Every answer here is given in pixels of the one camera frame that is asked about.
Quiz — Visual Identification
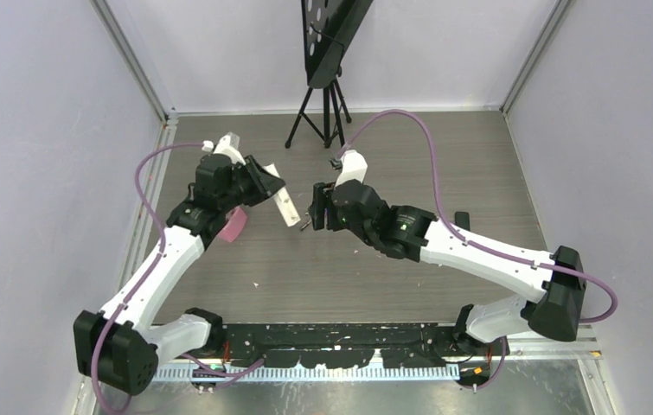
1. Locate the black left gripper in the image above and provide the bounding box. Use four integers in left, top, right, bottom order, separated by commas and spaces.
219, 156, 283, 214

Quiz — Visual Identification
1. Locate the dark battery with orange end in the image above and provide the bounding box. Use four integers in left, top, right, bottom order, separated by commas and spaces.
299, 220, 311, 232

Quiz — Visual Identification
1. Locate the white remote control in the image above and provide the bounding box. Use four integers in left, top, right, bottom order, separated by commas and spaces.
273, 187, 301, 227

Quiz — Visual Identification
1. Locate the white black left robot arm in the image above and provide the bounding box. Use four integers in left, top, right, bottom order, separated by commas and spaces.
73, 153, 285, 396

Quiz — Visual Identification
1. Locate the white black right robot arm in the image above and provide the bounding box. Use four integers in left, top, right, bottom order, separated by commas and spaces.
309, 180, 586, 355

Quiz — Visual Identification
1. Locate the pink metronome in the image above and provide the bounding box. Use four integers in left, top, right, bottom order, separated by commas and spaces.
217, 207, 247, 243

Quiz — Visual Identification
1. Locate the black music stand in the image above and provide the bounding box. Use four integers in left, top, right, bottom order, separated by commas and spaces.
285, 0, 373, 149

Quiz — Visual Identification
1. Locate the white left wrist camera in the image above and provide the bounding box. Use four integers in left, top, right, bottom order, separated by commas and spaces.
200, 132, 246, 168

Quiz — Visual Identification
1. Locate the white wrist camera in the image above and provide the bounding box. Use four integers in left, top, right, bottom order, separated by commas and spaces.
200, 132, 246, 168
329, 150, 368, 188

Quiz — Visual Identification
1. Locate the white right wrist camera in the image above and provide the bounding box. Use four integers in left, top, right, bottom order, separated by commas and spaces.
329, 150, 368, 188

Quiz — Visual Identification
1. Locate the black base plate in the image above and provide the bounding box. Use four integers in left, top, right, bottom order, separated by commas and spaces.
199, 322, 509, 369

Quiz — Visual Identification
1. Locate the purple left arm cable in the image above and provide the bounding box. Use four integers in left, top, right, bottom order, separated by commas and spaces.
90, 140, 267, 415

